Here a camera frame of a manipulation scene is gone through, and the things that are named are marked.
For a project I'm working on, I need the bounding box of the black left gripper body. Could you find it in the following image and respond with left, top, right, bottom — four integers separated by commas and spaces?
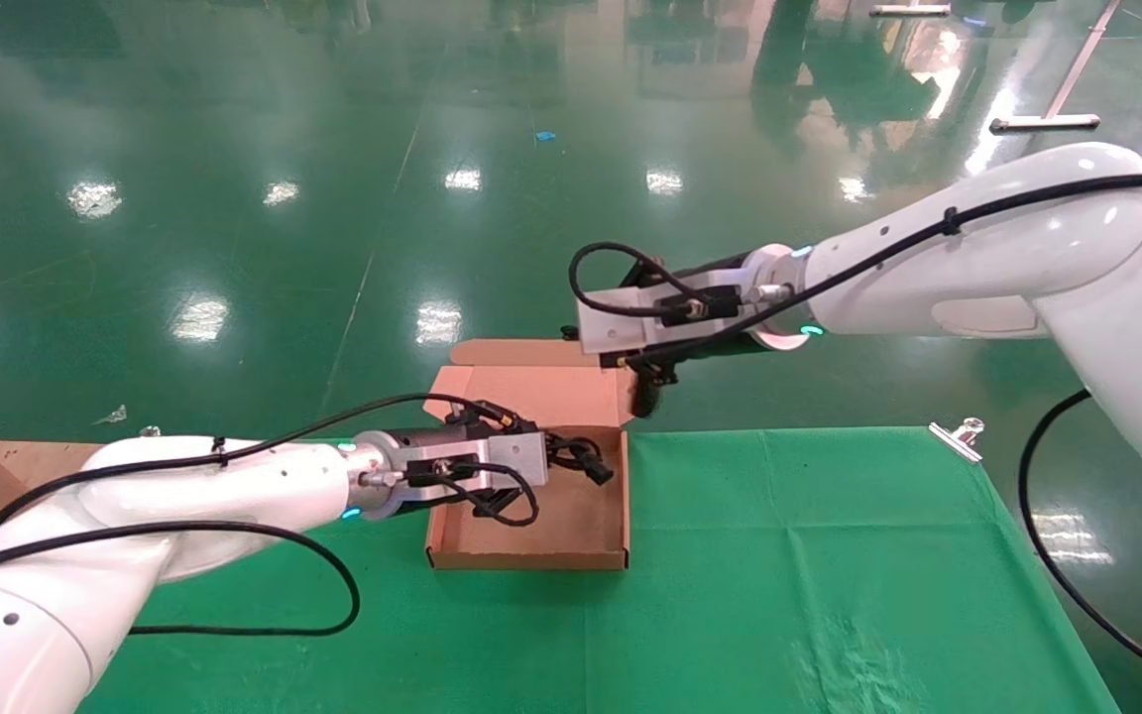
412, 416, 544, 452

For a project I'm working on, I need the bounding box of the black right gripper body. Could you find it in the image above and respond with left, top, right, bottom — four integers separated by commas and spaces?
678, 253, 766, 292

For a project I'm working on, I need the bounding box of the black wired computer mouse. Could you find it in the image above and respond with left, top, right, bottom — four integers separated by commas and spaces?
543, 428, 617, 489

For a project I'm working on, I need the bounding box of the brown cardboard box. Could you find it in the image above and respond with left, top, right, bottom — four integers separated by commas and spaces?
422, 337, 636, 573

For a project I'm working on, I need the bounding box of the green table cloth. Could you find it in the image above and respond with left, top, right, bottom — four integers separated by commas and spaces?
75, 426, 1122, 714

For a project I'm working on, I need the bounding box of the metal stand with pole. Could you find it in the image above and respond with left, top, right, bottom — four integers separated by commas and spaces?
989, 0, 1124, 135

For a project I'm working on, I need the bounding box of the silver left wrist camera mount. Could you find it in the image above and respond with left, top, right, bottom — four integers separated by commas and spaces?
400, 430, 548, 497

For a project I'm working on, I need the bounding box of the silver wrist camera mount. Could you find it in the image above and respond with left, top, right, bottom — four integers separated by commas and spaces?
575, 266, 765, 356
400, 430, 548, 497

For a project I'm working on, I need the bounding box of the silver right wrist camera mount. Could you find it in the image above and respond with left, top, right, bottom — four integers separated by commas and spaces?
575, 266, 765, 356

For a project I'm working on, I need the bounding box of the black looping left arm cable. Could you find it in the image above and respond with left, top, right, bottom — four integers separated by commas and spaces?
0, 520, 362, 637

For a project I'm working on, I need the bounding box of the black looping arm cable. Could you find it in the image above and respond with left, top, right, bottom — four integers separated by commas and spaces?
1017, 389, 1142, 692
0, 520, 362, 637

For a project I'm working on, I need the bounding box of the black looping right arm cable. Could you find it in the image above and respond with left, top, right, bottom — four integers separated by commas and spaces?
1017, 389, 1142, 692

